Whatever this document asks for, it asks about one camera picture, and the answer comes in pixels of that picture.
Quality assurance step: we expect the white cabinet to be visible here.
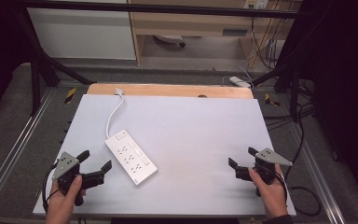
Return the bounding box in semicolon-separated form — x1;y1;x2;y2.
27;0;137;61

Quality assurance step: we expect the white chair base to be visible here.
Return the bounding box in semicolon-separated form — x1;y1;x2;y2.
154;35;186;49

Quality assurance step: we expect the aluminium floor rail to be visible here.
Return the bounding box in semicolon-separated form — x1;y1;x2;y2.
287;120;346;224
0;88;55;213

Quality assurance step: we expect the person's left hand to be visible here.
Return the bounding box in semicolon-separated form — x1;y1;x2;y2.
45;175;83;224

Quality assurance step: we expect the person's right hand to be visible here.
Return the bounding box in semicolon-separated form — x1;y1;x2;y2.
248;163;289;218

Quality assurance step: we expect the white power strip cable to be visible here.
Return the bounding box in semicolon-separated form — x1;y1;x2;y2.
105;92;126;140

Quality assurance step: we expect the white table cover board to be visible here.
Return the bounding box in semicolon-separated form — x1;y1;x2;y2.
32;94;296;217

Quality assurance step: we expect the black metal frame bar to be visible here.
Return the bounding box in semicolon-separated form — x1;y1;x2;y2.
12;0;311;20

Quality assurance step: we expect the white wall socket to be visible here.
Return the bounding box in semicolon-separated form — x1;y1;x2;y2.
243;0;269;9

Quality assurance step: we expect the white floor power strip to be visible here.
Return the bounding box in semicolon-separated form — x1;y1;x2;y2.
228;76;252;89

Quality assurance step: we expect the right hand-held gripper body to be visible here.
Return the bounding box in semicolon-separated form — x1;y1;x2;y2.
234;147;294;198

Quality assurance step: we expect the black yellow striped tape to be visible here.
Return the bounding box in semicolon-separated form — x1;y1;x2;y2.
63;88;77;105
264;92;282;107

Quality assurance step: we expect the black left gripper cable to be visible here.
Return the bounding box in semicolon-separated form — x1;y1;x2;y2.
42;161;61;215

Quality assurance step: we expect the dark curtain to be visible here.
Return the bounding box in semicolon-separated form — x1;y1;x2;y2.
0;0;35;125
283;0;358;213

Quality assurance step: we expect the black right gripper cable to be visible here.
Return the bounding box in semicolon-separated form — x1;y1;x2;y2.
274;171;289;204

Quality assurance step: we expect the wooden desk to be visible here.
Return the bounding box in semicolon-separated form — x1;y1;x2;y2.
127;0;302;66

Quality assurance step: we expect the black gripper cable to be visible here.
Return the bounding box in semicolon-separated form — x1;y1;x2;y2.
42;161;61;215
274;171;289;204

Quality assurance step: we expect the black metal stand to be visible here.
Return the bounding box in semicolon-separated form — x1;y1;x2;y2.
12;7;97;117
252;6;334;123

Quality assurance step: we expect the wooden table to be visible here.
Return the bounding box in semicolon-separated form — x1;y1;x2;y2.
87;82;255;100

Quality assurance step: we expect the bundle of hanging cables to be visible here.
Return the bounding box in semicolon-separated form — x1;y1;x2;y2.
248;8;288;71

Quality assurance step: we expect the black floor cable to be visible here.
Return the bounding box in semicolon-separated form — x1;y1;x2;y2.
283;102;323;217

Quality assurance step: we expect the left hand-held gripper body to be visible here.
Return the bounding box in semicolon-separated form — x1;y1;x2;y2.
51;151;106;207

